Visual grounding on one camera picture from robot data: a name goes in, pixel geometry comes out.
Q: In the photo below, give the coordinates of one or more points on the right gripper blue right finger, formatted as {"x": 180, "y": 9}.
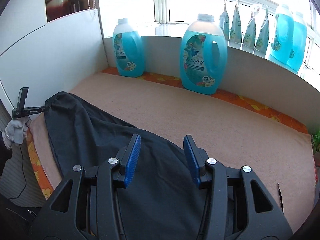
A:
{"x": 238, "y": 205}

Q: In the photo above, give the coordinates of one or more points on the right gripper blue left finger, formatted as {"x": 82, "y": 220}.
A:
{"x": 85, "y": 204}

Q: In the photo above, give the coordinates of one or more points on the black pants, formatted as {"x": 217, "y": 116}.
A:
{"x": 162, "y": 201}

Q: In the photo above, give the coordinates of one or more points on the left white gloved hand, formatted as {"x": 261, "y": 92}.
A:
{"x": 15, "y": 131}

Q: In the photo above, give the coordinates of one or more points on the white cabinet panel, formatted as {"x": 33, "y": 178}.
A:
{"x": 48, "y": 57}

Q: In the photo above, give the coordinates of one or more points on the beige blanket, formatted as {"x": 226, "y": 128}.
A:
{"x": 281, "y": 156}

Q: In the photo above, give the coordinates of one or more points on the potted plant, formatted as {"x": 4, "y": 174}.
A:
{"x": 315, "y": 139}

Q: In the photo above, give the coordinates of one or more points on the left blue detergent bottle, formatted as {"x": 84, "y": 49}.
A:
{"x": 128, "y": 49}

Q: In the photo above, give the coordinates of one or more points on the blue detergent bottle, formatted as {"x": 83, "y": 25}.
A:
{"x": 128, "y": 49}
{"x": 203, "y": 56}

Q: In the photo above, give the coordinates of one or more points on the right blue detergent bottle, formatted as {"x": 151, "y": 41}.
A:
{"x": 203, "y": 56}

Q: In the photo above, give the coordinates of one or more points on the white refill pouch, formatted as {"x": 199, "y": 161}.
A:
{"x": 263, "y": 38}
{"x": 236, "y": 32}
{"x": 249, "y": 37}
{"x": 224, "y": 21}

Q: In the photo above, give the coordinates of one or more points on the blue bottle on windowsill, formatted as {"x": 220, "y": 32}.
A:
{"x": 283, "y": 37}
{"x": 298, "y": 42}

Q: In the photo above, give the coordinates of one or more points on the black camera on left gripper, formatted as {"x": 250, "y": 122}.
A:
{"x": 22, "y": 97}

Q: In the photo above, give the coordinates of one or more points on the white window frame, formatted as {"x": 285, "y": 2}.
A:
{"x": 184, "y": 11}

